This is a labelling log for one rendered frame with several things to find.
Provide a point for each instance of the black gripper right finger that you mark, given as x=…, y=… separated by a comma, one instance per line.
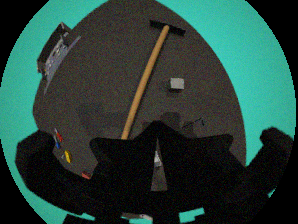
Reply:
x=176, y=150

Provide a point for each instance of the yellow rectangular bar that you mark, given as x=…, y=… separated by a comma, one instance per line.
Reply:
x=68, y=155

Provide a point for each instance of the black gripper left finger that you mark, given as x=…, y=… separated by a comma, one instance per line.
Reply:
x=139, y=151

